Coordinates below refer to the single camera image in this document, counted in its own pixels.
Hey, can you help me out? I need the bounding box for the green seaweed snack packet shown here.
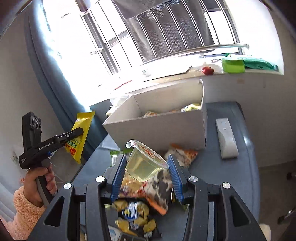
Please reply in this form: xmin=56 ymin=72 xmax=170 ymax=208
xmin=110 ymin=149 xmax=133 ymax=167

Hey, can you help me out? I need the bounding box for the green plastic bag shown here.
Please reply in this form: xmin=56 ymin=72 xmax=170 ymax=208
xmin=223 ymin=53 xmax=280 ymax=72

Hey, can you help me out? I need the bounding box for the clear jelly cup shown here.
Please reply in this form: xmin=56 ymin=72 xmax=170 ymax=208
xmin=125 ymin=140 xmax=169 ymax=182

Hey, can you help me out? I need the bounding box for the white cardboard box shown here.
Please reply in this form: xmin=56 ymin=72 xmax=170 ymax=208
xmin=103 ymin=78 xmax=207 ymax=151

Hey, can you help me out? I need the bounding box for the smartphone with cartoon case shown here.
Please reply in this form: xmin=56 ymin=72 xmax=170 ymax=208
xmin=108 ymin=225 xmax=146 ymax=241

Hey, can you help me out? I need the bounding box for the orange pink snack packet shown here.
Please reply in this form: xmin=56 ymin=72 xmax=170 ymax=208
xmin=143 ymin=108 xmax=181 ymax=118

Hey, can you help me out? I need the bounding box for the tissue pack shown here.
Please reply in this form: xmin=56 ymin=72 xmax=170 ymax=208
xmin=105 ymin=94 xmax=130 ymax=117

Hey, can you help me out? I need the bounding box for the brown white patterned snack bag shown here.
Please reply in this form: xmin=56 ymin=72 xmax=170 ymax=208
xmin=118 ymin=169 xmax=173 ymax=215

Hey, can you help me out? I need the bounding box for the blue curtain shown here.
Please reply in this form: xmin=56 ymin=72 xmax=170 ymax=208
xmin=24 ymin=0 xmax=110 ymax=160

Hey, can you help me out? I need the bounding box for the green round container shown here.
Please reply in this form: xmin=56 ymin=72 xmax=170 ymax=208
xmin=222 ymin=58 xmax=245 ymax=74

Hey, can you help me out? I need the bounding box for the red small object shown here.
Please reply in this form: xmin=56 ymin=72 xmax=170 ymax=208
xmin=201 ymin=66 xmax=214 ymax=75

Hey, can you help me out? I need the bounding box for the metal window rail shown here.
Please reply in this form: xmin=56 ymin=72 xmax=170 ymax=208
xmin=142 ymin=43 xmax=249 ymax=65

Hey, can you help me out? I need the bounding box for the black potato chip bag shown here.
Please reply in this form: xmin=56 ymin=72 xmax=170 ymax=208
xmin=104 ymin=198 xmax=166 ymax=240

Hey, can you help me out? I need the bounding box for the small beige snack packet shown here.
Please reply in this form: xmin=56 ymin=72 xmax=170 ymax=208
xmin=165 ymin=144 xmax=198 ymax=168

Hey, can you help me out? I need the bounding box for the dark grey hanging towel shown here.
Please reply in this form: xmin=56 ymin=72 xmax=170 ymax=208
xmin=123 ymin=1 xmax=217 ymax=62

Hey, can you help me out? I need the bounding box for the yellow snack bar packet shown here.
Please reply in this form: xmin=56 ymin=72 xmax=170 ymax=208
xmin=65 ymin=111 xmax=95 ymax=164

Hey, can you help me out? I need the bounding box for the person's left hand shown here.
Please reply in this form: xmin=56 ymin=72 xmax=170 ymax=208
xmin=23 ymin=164 xmax=57 ymax=207

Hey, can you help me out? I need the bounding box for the white remote control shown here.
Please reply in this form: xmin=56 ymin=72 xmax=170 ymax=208
xmin=216 ymin=118 xmax=239 ymax=159

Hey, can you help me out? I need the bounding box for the yellow green snack bag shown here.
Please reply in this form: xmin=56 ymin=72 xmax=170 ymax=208
xmin=181 ymin=103 xmax=202 ymax=112

